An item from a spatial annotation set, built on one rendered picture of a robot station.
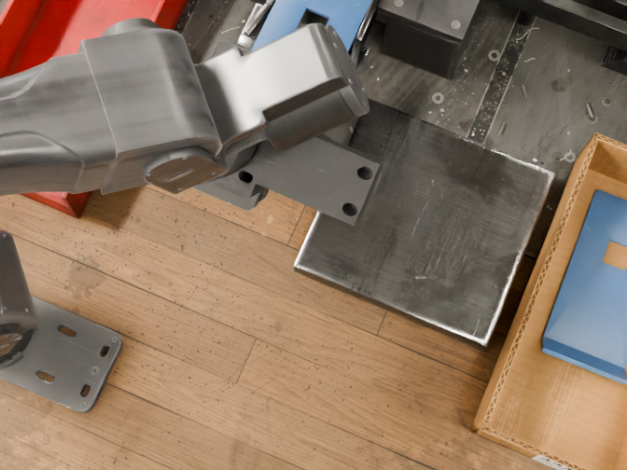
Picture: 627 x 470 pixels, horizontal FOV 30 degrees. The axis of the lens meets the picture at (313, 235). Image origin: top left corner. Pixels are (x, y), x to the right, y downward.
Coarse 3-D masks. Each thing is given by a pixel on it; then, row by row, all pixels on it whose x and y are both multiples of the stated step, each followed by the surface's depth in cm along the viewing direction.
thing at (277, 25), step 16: (288, 0) 94; (304, 0) 94; (320, 0) 94; (336, 0) 94; (352, 0) 94; (368, 0) 94; (272, 16) 93; (288, 16) 93; (336, 16) 93; (352, 16) 93; (272, 32) 93; (288, 32) 93; (352, 32) 93; (256, 48) 92
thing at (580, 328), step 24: (600, 192) 98; (600, 216) 98; (624, 216) 98; (600, 240) 97; (624, 240) 97; (576, 264) 97; (600, 264) 97; (576, 288) 96; (600, 288) 96; (624, 288) 96; (552, 312) 96; (576, 312) 96; (600, 312) 96; (624, 312) 96; (552, 336) 95; (576, 336) 95; (600, 336) 95; (624, 336) 95; (576, 360) 92; (600, 360) 94; (624, 360) 95; (624, 384) 92
